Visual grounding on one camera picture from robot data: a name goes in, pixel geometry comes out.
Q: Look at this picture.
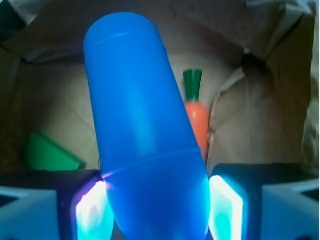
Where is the blue plastic bottle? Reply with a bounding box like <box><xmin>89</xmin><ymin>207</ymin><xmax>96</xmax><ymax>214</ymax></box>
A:
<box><xmin>83</xmin><ymin>12</ymin><xmax>210</xmax><ymax>240</ymax></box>

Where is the brown paper bag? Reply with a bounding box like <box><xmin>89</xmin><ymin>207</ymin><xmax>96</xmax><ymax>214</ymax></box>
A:
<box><xmin>0</xmin><ymin>0</ymin><xmax>320</xmax><ymax>174</ymax></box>

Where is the green toy block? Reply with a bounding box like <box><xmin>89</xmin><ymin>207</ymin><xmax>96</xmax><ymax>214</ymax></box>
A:
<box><xmin>20</xmin><ymin>133</ymin><xmax>87</xmax><ymax>171</ymax></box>

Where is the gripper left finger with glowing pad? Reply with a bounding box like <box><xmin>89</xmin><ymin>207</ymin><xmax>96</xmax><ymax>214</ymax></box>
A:
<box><xmin>0</xmin><ymin>170</ymin><xmax>114</xmax><ymax>240</ymax></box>

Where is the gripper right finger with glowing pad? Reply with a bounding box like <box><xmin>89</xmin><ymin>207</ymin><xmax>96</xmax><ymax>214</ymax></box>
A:
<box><xmin>209</xmin><ymin>163</ymin><xmax>320</xmax><ymax>240</ymax></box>

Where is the orange toy carrot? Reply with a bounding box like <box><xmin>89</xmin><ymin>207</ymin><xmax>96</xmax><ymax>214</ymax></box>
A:
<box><xmin>183</xmin><ymin>69</ymin><xmax>209</xmax><ymax>161</ymax></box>

